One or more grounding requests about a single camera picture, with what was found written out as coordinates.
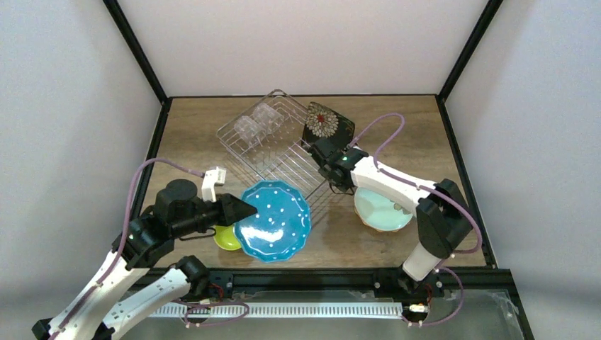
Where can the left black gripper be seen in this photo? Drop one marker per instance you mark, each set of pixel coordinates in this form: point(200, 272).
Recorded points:
point(220, 209)

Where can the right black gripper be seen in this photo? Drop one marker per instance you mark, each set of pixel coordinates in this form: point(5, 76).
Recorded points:
point(320, 153)

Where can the black floral square plate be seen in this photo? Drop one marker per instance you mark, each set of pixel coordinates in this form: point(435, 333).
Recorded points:
point(322, 121)

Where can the light blue floral plate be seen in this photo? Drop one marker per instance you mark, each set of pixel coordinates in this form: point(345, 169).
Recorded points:
point(380, 213)

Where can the metal wire dish rack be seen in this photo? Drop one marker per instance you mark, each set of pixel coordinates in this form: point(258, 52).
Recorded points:
point(279, 156)

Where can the clear plastic glass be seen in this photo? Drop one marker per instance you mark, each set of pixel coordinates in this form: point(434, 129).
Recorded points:
point(267, 117)
point(249, 130)

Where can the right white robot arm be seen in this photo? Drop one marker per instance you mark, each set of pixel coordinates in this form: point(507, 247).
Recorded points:
point(443, 217)

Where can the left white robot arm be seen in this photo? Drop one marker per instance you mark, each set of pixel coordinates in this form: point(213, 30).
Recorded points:
point(177, 212)

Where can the yellow-green small bowl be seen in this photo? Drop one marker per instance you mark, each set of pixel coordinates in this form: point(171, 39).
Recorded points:
point(225, 238)

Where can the orange plate under blue plate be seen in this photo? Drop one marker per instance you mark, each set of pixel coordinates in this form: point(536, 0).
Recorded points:
point(364, 224)

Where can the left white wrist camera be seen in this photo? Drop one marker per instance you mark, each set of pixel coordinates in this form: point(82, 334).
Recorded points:
point(213, 177)

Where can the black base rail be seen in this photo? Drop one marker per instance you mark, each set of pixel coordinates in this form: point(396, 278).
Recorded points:
point(383, 282)

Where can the white slotted cable duct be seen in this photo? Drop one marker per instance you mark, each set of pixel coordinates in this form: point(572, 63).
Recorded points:
point(370, 310)

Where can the left black frame post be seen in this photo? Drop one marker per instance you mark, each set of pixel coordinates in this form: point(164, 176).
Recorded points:
point(122, 23)

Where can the black frame post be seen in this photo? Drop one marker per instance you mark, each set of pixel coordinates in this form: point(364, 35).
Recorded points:
point(484, 20)
point(122, 23)

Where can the right black frame post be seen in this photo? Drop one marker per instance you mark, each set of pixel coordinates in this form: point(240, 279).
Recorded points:
point(484, 20)

